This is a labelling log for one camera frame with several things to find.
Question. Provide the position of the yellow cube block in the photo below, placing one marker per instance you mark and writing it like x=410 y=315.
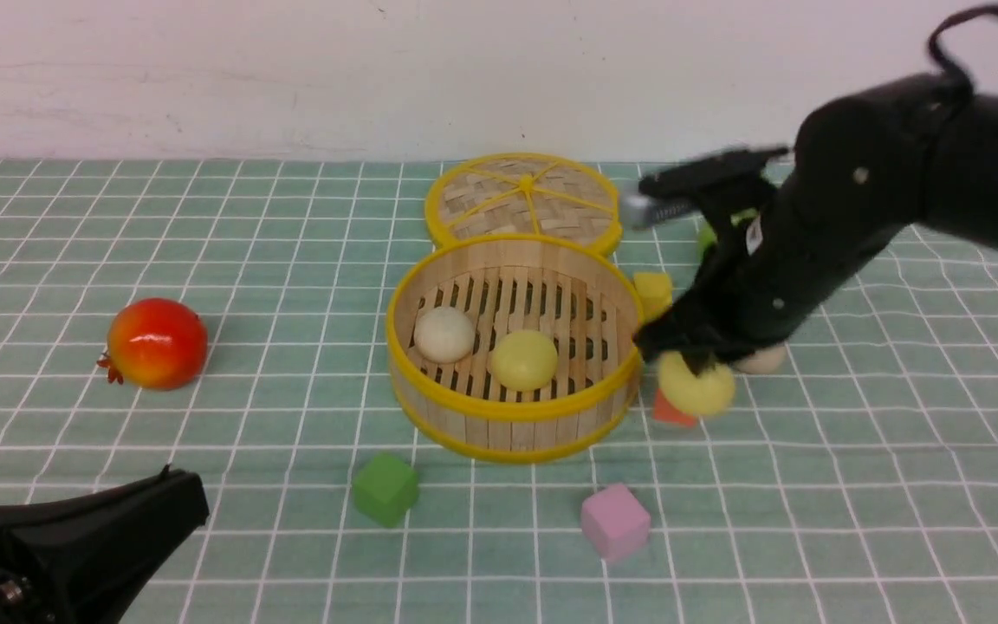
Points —
x=655 y=290

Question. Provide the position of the white bun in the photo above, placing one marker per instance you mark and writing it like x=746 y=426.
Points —
x=765 y=361
x=444 y=335

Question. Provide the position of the bamboo steamer tray yellow rim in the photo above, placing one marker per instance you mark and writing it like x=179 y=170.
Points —
x=581 y=300

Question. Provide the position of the orange cube block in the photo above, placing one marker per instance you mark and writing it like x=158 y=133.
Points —
x=664 y=411

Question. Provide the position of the green apple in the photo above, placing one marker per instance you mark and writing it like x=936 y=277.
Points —
x=706 y=236

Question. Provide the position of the pink cube block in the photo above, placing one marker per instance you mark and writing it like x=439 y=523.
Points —
x=615 y=523

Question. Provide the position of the green checkered tablecloth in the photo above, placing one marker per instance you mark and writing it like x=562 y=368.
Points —
x=859 y=484

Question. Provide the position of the green cube block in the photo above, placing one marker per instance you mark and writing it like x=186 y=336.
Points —
x=384 y=489

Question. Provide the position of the woven bamboo steamer lid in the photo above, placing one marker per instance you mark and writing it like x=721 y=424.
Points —
x=527 y=193

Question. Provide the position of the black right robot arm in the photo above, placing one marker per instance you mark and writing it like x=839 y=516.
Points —
x=866 y=166

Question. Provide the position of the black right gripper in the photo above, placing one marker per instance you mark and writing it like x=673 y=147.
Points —
x=770 y=278

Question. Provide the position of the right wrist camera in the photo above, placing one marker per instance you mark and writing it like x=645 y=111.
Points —
x=716 y=185

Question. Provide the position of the yellow bun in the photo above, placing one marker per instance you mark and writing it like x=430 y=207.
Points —
x=524 y=360
x=704 y=394

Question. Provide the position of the red pomegranate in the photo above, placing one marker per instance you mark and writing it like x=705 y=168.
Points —
x=158 y=344

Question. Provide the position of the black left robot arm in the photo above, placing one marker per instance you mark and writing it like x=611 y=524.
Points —
x=85 y=559

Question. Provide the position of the yellow bun front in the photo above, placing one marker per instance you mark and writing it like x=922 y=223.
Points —
x=524 y=360

